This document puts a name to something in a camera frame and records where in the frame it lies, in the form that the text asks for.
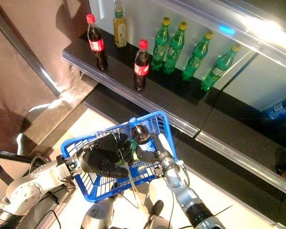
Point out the blue plastic shopping basket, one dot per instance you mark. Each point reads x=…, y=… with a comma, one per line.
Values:
x=102, y=188

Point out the dark metal wall rail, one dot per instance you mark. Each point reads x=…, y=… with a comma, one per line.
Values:
x=21, y=47

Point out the black shelf with clear strip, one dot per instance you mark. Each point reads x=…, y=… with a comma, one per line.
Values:
x=228, y=21
x=240, y=152
x=124, y=83

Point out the black base shelf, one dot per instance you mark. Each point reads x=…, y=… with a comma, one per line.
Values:
x=105, y=102

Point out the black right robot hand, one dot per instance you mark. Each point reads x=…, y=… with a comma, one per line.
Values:
x=162, y=148

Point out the black shelf upright post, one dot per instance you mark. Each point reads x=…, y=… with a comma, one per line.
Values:
x=240, y=71

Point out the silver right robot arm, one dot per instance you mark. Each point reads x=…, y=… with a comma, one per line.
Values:
x=186, y=193

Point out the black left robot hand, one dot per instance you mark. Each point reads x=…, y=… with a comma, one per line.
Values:
x=102, y=155

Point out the small yellow tea bottle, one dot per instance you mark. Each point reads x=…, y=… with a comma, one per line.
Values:
x=120, y=31

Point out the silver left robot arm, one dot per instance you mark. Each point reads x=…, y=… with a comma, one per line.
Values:
x=33, y=188

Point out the cola bottle red cap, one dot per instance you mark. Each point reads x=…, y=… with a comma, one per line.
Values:
x=96, y=45
x=141, y=68

